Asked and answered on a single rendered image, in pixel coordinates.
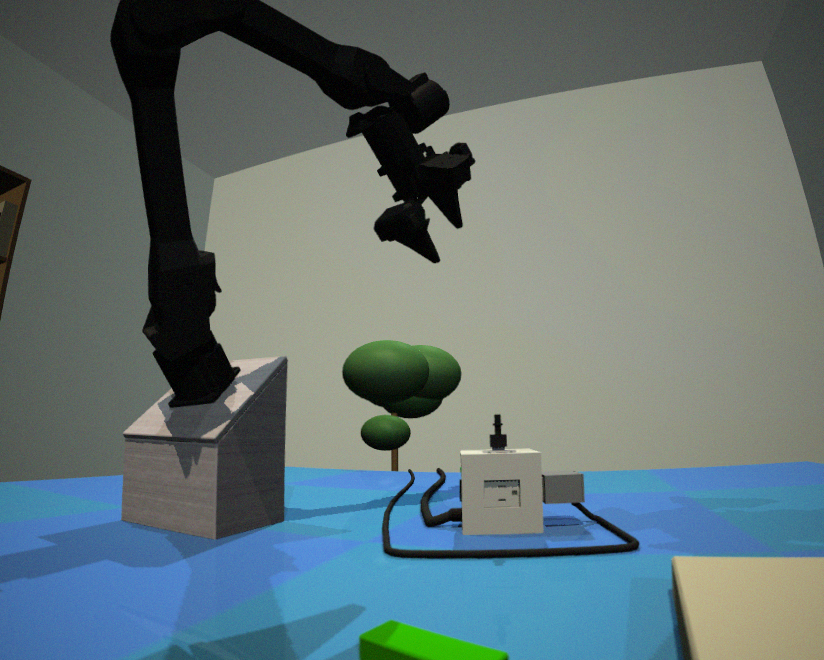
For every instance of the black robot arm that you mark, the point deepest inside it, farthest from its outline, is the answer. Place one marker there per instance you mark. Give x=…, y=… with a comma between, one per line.
x=146, y=38

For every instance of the green block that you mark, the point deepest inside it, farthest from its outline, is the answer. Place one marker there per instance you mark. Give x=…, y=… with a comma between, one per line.
x=398, y=641

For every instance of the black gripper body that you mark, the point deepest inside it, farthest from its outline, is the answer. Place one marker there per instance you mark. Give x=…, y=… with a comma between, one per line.
x=407, y=217

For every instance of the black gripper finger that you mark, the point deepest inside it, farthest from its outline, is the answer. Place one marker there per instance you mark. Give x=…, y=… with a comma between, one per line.
x=420, y=242
x=447, y=201

